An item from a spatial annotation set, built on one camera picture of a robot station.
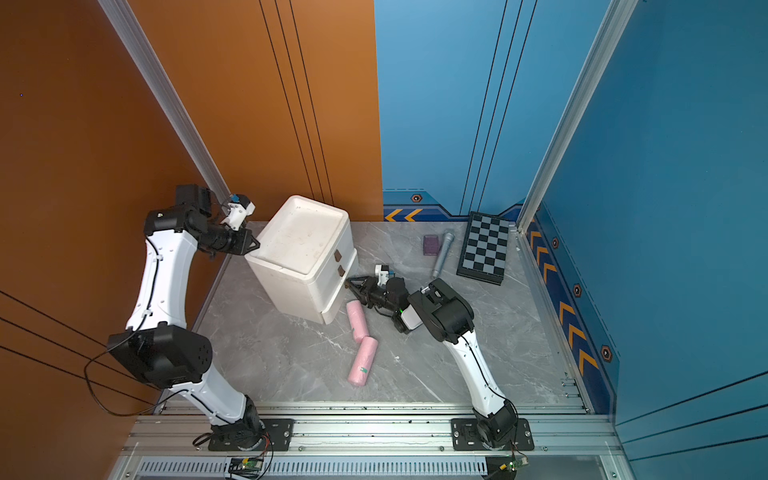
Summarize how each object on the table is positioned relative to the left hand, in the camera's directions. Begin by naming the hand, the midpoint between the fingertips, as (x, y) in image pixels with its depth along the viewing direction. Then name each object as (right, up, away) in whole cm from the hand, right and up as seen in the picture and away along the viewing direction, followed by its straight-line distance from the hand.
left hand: (255, 240), depth 80 cm
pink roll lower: (+29, -33, +2) cm, 44 cm away
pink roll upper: (+26, -24, +11) cm, 37 cm away
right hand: (+23, -14, +15) cm, 31 cm away
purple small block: (+51, -1, +29) cm, 58 cm away
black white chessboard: (+71, -3, +28) cm, 76 cm away
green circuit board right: (+66, -53, -11) cm, 85 cm away
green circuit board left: (+3, -55, -9) cm, 56 cm away
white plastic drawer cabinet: (+14, -5, 0) cm, 15 cm away
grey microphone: (+56, -4, +28) cm, 63 cm away
